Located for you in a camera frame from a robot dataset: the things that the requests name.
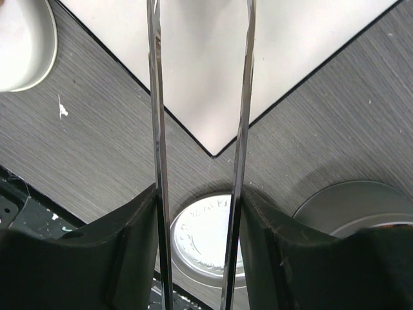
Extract white lid brown handle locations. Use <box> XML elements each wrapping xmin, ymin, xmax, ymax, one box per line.
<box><xmin>1</xmin><ymin>1</ymin><xmax>58</xmax><ymax>92</ymax></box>

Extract white square plate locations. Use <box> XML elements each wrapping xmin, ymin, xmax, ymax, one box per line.
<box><xmin>64</xmin><ymin>0</ymin><xmax>392</xmax><ymax>156</ymax></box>

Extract metal tongs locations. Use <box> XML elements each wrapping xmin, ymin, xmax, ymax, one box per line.
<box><xmin>146</xmin><ymin>1</ymin><xmax>256</xmax><ymax>309</ymax></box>

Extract round metal tin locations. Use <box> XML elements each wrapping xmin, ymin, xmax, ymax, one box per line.
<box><xmin>293</xmin><ymin>181</ymin><xmax>412</xmax><ymax>238</ymax></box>

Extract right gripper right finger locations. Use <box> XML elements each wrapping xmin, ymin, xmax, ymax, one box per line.
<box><xmin>240</xmin><ymin>189</ymin><xmax>412</xmax><ymax>309</ymax></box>

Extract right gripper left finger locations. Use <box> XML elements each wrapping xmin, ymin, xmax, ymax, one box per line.
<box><xmin>1</xmin><ymin>186</ymin><xmax>158</xmax><ymax>309</ymax></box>

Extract round metal tin lid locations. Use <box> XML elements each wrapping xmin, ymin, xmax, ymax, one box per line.
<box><xmin>170</xmin><ymin>192</ymin><xmax>231</xmax><ymax>289</ymax></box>

